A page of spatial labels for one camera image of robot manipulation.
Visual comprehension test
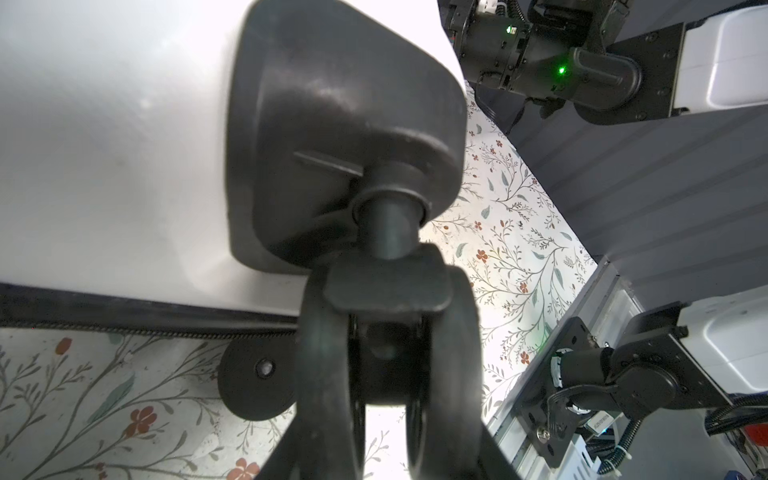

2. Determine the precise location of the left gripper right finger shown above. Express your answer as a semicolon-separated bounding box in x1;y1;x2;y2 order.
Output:
476;425;520;480

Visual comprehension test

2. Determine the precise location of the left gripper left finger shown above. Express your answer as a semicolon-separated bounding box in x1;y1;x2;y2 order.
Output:
255;418;301;480

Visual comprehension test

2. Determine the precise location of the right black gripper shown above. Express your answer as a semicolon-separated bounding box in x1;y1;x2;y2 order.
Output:
446;0;530;90

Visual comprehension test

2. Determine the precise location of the black hard-shell suitcase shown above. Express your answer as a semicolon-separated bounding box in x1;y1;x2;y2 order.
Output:
1;1;482;479

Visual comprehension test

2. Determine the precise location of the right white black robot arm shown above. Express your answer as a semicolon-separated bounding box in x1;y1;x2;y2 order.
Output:
439;1;767;479

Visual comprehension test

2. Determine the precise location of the floral table cloth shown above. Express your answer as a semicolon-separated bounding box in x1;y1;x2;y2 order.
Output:
1;93;596;479

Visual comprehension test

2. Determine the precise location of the aluminium mounting rail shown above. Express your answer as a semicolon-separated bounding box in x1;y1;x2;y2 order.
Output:
488;258;640;479

